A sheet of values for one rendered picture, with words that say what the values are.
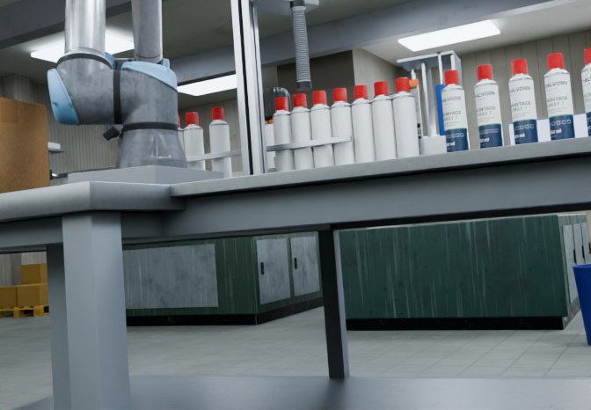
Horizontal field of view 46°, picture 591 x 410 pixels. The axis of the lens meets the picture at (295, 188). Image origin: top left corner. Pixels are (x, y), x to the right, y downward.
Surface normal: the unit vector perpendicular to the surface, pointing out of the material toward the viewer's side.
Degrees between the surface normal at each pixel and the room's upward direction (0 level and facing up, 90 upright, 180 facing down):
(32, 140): 90
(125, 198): 90
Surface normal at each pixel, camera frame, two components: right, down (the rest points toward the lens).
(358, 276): -0.47, -0.03
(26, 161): 0.89, -0.10
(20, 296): -0.26, -0.05
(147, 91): 0.19, -0.07
